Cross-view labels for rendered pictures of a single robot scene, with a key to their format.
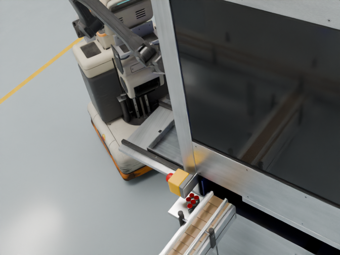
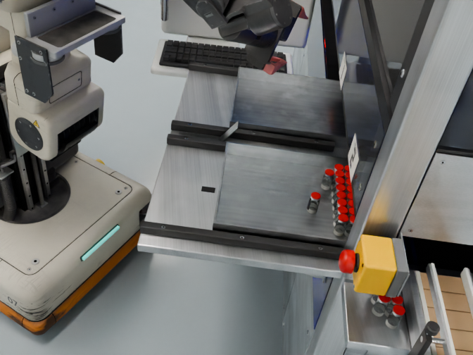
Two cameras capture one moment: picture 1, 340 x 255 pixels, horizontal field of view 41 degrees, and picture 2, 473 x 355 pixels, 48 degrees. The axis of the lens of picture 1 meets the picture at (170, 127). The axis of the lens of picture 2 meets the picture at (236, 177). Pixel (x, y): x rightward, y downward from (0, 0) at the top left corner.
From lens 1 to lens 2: 1.23 m
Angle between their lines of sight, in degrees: 33
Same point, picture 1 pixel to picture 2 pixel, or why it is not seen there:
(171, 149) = (254, 216)
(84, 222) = not seen: outside the picture
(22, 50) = not seen: outside the picture
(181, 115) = (449, 82)
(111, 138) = not seen: outside the picture
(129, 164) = (48, 299)
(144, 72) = (73, 100)
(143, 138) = (181, 211)
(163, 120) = (196, 167)
